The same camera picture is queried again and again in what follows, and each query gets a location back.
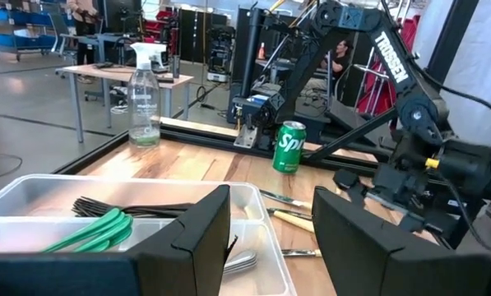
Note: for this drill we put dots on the dark tall tumbler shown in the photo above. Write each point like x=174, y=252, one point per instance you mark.
x=176, y=66

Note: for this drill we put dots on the blue and white box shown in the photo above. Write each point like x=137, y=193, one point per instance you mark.
x=260, y=98

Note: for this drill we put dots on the black upright rig post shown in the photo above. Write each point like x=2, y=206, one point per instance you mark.
x=450, y=37

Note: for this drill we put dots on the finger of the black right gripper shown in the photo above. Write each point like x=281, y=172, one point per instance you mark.
x=413, y=224
x=350, y=181

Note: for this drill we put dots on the black side cart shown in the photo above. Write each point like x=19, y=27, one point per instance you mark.
x=245, y=111

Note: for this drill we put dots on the orange bottle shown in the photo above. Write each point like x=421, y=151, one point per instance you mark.
x=262, y=51

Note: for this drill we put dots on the silver metal mounting bracket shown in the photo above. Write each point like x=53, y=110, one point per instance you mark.
x=246, y=137

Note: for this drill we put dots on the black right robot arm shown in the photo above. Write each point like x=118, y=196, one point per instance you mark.
x=393, y=61

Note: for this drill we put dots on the clear spray bottle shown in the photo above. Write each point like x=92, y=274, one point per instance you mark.
x=144, y=103

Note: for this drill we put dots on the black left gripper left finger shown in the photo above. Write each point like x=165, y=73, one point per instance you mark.
x=195, y=263

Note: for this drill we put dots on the clear plastic compartment tray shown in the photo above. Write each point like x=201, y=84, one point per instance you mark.
x=43, y=193

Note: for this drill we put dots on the blue bin shelving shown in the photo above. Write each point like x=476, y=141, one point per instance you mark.
x=19, y=29

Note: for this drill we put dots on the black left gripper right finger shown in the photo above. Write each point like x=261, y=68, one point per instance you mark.
x=360, y=263

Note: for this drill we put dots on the black server tower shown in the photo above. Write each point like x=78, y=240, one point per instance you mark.
x=220, y=53

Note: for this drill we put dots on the black table frame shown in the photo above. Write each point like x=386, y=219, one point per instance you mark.
x=195, y=133

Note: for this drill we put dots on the white table grey legs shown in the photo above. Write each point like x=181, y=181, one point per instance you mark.
x=126, y=74

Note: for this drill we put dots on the person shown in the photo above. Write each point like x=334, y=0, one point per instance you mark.
x=337, y=61
x=82, y=24

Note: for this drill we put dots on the green soda can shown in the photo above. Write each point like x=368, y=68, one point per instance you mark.
x=289, y=148

